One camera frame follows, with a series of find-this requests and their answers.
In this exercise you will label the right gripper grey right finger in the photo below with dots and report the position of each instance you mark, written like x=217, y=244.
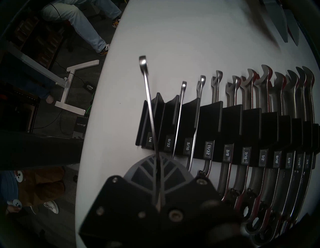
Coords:
x=195, y=212

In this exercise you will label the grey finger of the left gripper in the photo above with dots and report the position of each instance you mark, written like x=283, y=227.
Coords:
x=277, y=17
x=293, y=30

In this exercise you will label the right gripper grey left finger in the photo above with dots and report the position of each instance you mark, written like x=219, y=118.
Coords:
x=125, y=212

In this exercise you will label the smallest silver ratcheting wrench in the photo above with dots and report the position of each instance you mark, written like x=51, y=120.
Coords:
x=146, y=87

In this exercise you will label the black wrench holder case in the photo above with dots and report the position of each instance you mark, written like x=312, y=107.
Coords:
x=232, y=120

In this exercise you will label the silver ratcheting combination wrench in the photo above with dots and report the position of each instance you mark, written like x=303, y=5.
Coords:
x=263, y=85
x=233, y=87
x=310, y=87
x=217, y=80
x=202, y=82
x=248, y=82
x=291, y=87
x=301, y=85
x=278, y=87
x=181, y=105

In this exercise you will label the person in brown trousers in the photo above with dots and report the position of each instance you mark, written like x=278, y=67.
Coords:
x=42, y=185

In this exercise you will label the black box on floor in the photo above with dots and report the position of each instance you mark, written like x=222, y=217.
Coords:
x=81, y=123

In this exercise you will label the white desk leg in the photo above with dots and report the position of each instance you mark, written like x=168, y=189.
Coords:
x=65, y=92

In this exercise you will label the person in blue jeans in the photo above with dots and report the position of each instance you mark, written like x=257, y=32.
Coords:
x=82, y=22

